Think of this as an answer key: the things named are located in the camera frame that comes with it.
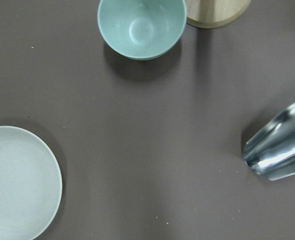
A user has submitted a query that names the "wooden cup tree stand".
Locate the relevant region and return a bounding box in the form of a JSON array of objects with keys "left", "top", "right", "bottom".
[{"left": 185, "top": 0, "right": 251, "bottom": 29}]

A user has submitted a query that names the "cream round plate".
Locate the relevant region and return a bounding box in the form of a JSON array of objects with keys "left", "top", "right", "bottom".
[{"left": 0, "top": 126, "right": 63, "bottom": 240}]

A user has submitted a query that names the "mint green bowl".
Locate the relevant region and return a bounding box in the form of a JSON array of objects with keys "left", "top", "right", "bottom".
[{"left": 97, "top": 0, "right": 187, "bottom": 61}]

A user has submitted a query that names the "steel scoop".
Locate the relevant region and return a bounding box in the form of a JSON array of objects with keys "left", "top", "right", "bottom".
[{"left": 242, "top": 103, "right": 295, "bottom": 181}]

